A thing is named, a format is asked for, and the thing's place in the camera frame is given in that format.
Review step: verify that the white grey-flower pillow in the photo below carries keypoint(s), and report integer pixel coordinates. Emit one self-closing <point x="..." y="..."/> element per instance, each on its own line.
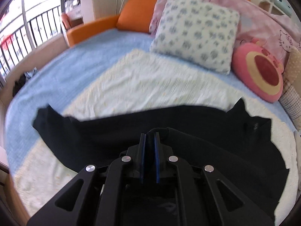
<point x="200" y="32"/>

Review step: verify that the pink cartoon quilt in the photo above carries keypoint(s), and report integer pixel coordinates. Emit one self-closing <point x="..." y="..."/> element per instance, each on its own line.
<point x="278" y="32"/>

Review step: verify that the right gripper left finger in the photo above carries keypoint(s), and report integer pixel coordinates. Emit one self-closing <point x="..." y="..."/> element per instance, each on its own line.
<point x="140" y="156"/>

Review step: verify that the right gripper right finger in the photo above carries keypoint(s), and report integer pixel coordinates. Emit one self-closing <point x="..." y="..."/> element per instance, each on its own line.
<point x="158" y="155"/>

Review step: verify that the white bedside shelf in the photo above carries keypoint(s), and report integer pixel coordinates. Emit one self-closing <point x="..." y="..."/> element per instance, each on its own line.
<point x="276" y="7"/>

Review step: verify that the white daisy blanket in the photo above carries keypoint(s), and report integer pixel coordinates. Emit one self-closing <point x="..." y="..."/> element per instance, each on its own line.
<point x="38" y="182"/>

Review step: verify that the black garment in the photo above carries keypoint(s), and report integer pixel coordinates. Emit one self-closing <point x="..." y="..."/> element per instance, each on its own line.
<point x="234" y="142"/>

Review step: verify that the orange headboard cushion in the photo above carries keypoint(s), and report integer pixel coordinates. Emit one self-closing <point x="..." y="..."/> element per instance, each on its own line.
<point x="136" y="16"/>

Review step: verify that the pink round plush cushion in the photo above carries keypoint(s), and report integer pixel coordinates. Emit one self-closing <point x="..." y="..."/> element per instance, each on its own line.
<point x="259" y="70"/>

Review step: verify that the beige checked plush toy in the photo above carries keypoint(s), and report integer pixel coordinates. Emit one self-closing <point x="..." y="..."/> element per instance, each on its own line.
<point x="290" y="98"/>

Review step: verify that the orange bed frame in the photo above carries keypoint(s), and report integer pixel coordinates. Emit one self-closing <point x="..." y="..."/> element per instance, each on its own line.
<point x="82" y="32"/>

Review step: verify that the black balcony railing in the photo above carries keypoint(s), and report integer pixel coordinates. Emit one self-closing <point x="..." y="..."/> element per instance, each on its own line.
<point x="19" y="38"/>

